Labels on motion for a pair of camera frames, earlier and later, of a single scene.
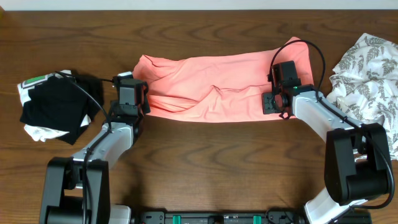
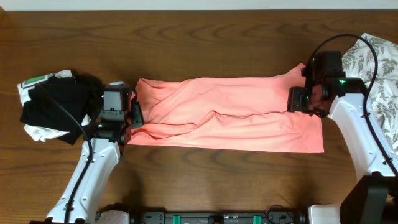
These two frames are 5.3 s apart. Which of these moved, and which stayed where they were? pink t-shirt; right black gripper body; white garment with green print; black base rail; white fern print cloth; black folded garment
Moved: pink t-shirt; right black gripper body
Stayed: white fern print cloth; black base rail; white garment with green print; black folded garment
